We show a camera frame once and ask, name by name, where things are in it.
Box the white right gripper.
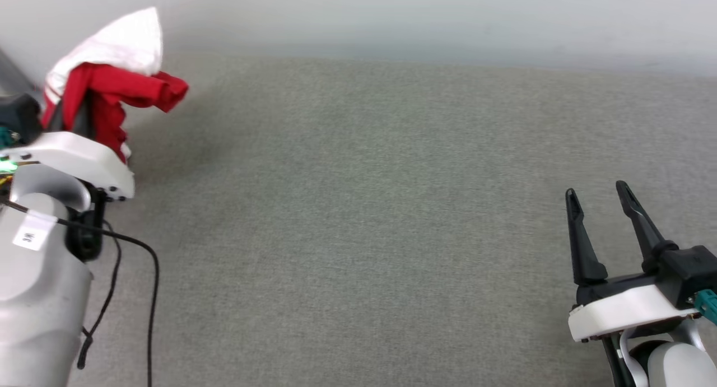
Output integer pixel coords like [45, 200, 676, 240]
[565, 180, 701, 343]

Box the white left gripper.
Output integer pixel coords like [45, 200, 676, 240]
[0, 90, 136, 203]

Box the red white striped garment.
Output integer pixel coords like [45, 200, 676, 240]
[41, 6, 190, 164]

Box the white label sticker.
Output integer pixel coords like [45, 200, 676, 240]
[12, 210, 58, 253]

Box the grey metal wall strip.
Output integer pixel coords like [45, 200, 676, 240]
[0, 47, 38, 96]

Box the teal cable connector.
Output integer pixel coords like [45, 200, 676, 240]
[693, 289, 717, 325]

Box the short thin black cable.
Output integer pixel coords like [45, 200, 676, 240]
[76, 222, 123, 371]

